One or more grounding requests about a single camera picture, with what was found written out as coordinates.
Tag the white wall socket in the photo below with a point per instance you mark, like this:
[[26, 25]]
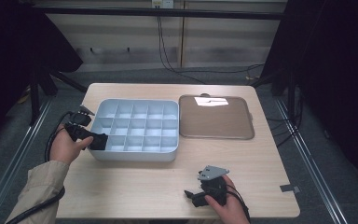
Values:
[[162, 3]]

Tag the metal floor rail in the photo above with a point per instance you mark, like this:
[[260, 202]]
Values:
[[21, 149], [304, 155]]

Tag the brown box lid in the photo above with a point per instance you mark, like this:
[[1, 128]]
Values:
[[216, 123]]

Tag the black stand legs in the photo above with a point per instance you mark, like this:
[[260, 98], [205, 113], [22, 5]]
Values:
[[34, 99]]

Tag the person's left hand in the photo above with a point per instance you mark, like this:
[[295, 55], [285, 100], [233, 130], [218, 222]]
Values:
[[63, 147]]

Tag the dark curtain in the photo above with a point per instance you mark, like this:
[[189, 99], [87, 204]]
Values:
[[12, 46], [338, 62]]

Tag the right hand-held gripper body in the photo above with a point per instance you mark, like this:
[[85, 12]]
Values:
[[214, 186]]

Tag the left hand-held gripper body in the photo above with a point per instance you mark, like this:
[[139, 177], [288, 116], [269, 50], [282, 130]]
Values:
[[77, 129]]

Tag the black horizontal bar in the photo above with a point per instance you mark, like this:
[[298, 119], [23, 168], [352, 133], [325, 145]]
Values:
[[136, 12]]

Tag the person's right hand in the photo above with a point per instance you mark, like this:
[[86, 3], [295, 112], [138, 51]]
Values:
[[230, 211]]

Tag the grey divided storage box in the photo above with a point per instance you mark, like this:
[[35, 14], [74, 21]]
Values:
[[136, 155]]

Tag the grey tape piece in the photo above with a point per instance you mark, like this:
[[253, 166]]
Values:
[[289, 188]]

